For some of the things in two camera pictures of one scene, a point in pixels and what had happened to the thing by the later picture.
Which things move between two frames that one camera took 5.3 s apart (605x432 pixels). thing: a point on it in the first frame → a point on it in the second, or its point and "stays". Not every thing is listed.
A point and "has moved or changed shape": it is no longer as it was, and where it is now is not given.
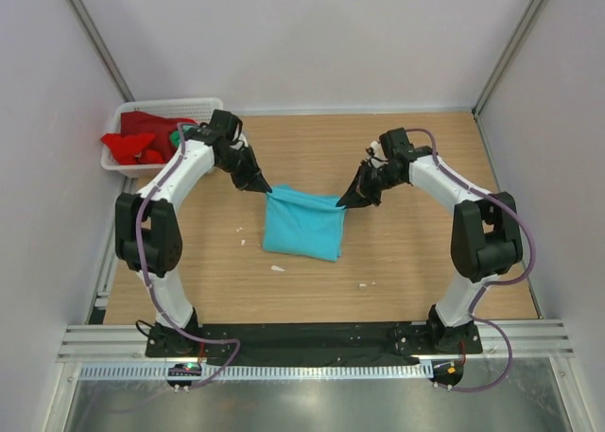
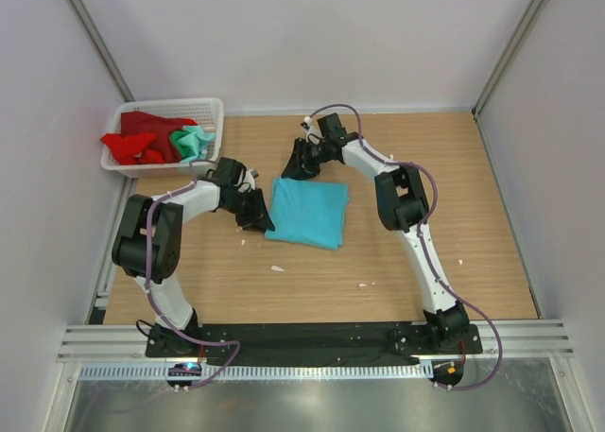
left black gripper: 252,179 → 257,218
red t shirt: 131,149 stays
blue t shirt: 303,224 has moved or changed shape
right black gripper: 356,198 → 297,168
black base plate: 312,344 stays
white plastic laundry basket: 198,110 stays
